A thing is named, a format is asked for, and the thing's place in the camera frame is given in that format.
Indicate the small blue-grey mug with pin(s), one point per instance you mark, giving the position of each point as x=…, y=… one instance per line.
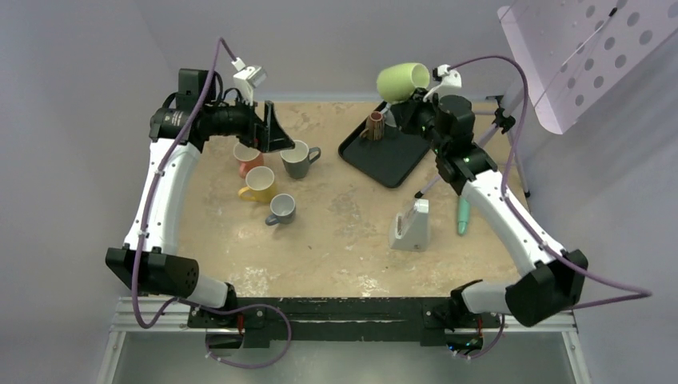
x=283, y=210

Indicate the pink mug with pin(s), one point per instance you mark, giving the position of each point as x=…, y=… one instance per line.
x=247, y=158

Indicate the music stand tripod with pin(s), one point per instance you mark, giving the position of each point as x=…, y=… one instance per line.
x=483, y=140

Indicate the teal handled tool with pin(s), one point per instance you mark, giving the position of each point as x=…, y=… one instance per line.
x=463, y=216

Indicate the green mug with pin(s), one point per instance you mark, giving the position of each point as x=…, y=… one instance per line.
x=398, y=83

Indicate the black plastic tray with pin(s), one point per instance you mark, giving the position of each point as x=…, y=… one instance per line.
x=388, y=161

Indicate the white metronome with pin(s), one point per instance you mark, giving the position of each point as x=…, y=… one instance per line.
x=410, y=229

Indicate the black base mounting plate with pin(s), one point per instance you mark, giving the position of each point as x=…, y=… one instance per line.
x=427, y=321

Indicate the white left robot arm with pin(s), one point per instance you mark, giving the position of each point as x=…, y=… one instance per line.
x=147, y=262

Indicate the grey-blue ceramic mug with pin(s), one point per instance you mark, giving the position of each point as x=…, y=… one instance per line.
x=298, y=160

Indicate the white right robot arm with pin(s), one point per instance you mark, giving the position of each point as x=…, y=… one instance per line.
x=551, y=278

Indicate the brown ribbed mug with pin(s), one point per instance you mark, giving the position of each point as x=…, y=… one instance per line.
x=374, y=127

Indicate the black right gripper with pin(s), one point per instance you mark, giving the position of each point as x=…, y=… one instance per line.
x=404, y=113

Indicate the yellow mug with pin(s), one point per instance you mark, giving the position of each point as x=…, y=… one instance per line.
x=260, y=185

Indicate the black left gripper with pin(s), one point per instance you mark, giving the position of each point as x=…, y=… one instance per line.
x=265, y=135

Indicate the perforated music stand desk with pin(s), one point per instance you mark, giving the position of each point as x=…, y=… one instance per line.
x=574, y=52

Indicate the aluminium frame rail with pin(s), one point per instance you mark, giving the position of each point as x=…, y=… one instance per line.
x=172, y=352

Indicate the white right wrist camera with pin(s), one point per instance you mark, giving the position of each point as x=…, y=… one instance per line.
x=448, y=82

